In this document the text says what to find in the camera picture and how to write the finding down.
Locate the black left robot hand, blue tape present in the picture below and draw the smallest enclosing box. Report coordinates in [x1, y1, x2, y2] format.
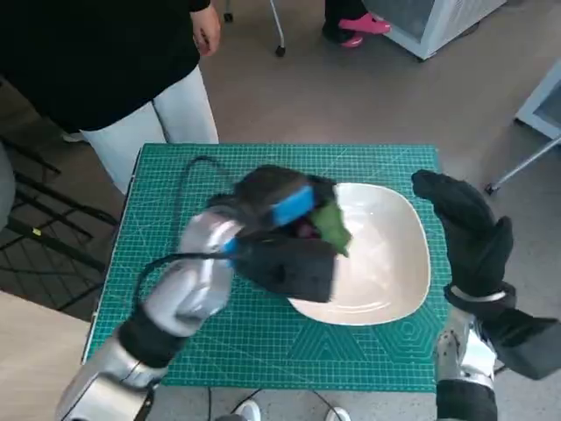
[231, 164, 339, 232]

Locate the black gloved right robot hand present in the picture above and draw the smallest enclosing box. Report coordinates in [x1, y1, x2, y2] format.
[411, 169, 515, 302]

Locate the person's hand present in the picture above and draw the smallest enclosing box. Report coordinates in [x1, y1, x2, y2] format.
[191, 0, 221, 56]

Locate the red toy grape bunch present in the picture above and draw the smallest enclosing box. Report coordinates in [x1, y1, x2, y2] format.
[297, 203, 354, 258]

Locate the white square plate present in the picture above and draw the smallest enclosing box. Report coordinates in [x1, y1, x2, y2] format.
[287, 182, 430, 326]

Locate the white chair leg with caster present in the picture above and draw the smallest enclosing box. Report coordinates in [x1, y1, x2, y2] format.
[267, 0, 287, 57]

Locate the grey metal leg with caster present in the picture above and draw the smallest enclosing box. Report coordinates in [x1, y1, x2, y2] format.
[485, 139, 561, 195]

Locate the person standing by table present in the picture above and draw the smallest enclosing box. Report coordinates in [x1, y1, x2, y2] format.
[0, 0, 220, 196]

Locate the white cabinet with grey panel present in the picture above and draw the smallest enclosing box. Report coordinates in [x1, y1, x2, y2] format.
[515, 59, 561, 141]

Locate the green cutting mat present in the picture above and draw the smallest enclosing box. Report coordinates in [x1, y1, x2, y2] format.
[81, 142, 451, 389]

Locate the person with pink shoes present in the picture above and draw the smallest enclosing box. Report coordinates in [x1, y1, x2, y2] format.
[322, 0, 392, 48]

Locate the white perforated metal cabinet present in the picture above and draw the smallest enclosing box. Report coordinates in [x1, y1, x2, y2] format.
[363, 0, 505, 61]

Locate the grey rounded seat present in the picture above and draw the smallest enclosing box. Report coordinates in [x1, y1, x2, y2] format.
[0, 146, 17, 232]

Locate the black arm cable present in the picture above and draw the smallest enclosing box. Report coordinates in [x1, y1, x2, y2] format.
[133, 155, 240, 310]

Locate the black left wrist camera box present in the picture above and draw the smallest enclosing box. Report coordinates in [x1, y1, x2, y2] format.
[236, 235, 337, 304]

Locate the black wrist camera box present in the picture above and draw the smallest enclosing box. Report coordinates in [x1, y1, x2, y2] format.
[477, 306, 561, 381]
[236, 235, 337, 304]

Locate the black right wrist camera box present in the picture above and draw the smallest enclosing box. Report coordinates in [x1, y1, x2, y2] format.
[477, 306, 561, 381]

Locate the black floor cable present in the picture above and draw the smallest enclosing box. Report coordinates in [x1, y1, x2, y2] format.
[204, 386, 266, 421]
[306, 389, 350, 421]

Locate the black wire rack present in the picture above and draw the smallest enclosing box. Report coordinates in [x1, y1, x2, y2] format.
[0, 133, 120, 308]

